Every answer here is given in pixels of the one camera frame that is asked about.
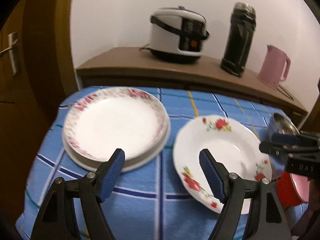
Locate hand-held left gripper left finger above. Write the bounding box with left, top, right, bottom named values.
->
left=31, top=148, right=125, bottom=240

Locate white and black rice cooker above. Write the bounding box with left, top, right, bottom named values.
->
left=149, top=6, right=210, bottom=64

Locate tall black thermos flask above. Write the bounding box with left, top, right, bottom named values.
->
left=220, top=2, right=257, bottom=77

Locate metal door handle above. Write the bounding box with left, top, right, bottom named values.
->
left=0, top=32, right=20, bottom=75

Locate white plate with red roses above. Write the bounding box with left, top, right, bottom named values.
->
left=172, top=115, right=272, bottom=214

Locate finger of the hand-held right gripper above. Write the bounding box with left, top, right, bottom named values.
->
left=259, top=141, right=320, bottom=159
left=271, top=131, right=320, bottom=147

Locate red bowl with pink inside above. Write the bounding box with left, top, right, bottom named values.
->
left=276, top=171, right=310, bottom=207

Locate dark maroon chair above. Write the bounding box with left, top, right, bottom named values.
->
left=291, top=200, right=320, bottom=240

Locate blue plaid tablecloth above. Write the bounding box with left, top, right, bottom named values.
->
left=15, top=86, right=310, bottom=240

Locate brown wooden door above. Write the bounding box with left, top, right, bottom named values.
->
left=0, top=0, right=79, bottom=160

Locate stainless steel cup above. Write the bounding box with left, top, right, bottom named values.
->
left=268, top=112, right=300, bottom=143

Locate black kettle cable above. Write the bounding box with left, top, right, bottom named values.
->
left=276, top=84, right=293, bottom=100

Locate brown wooden sideboard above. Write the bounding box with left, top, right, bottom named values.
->
left=76, top=47, right=308, bottom=125

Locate plain white plate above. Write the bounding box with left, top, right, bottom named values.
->
left=62, top=120, right=172, bottom=173

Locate pink electric kettle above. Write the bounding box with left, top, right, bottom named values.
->
left=257, top=44, right=291, bottom=85

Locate white plate with pink rim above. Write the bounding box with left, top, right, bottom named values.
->
left=62, top=87, right=168, bottom=162

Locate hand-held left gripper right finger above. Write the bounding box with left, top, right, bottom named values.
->
left=199, top=149, right=293, bottom=240

